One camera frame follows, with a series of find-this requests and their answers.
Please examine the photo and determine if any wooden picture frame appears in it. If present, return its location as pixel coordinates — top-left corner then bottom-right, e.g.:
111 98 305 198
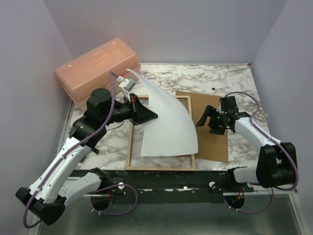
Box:
125 94 196 171

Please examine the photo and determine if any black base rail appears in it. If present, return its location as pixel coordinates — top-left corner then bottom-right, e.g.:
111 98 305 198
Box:
70 168 253 204

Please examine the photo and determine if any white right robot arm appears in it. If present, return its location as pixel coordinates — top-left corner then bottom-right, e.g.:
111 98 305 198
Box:
196 96 299 192

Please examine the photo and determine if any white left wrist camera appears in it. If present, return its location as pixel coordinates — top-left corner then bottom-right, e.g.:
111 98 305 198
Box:
116 76 136 101

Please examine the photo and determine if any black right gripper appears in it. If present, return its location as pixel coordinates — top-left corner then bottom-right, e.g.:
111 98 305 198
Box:
196 105 227 135

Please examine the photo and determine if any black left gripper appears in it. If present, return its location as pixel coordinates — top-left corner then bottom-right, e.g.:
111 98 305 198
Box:
103 94 159 126

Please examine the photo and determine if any brown cardboard backing board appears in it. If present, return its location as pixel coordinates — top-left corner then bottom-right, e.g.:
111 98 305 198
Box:
175 91 230 163

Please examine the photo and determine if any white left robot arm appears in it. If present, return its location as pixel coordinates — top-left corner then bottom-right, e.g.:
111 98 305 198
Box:
16 88 158 229

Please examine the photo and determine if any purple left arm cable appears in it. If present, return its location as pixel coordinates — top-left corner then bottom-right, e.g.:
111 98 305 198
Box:
23 70 139 229

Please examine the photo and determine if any pink plastic storage box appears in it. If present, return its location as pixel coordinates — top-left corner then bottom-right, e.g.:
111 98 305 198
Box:
55 38 140 111

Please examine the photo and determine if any red sunset photo print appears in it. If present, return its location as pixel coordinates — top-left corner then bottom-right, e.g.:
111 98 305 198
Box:
128 69 199 157

